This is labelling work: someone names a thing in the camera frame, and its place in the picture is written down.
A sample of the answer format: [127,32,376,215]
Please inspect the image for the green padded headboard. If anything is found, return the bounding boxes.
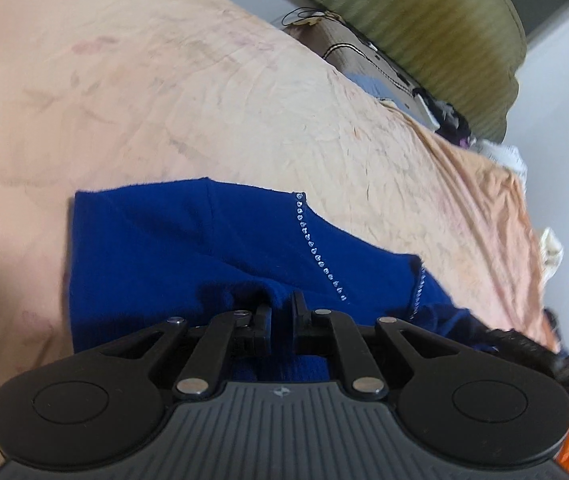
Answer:
[237,0,529,144]

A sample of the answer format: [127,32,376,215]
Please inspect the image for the light blue cloth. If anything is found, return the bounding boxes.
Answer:
[347,72,416,111]

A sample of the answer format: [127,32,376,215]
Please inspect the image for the pink bed blanket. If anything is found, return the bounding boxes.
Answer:
[0,0,561,480]

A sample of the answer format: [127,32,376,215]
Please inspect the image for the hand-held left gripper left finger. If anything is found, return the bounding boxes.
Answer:
[129,302,273,402]

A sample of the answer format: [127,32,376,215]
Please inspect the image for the white patterned cloth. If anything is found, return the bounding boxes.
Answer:
[473,139,529,182]

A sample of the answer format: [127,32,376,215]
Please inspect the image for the black clothing pile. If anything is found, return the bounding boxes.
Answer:
[413,87,476,147]

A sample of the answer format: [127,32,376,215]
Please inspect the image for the blue beaded sweater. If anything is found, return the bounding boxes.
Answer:
[66,177,511,386]

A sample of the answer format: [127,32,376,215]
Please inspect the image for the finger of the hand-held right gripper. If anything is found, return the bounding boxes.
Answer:
[485,328,564,377]

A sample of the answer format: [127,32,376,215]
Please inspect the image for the cream cloth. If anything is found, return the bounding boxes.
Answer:
[539,227,564,277]

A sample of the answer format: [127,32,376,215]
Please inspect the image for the brown pillow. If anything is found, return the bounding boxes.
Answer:
[284,12,440,126]

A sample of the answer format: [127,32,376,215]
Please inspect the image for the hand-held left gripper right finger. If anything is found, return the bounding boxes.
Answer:
[291,291,436,402]

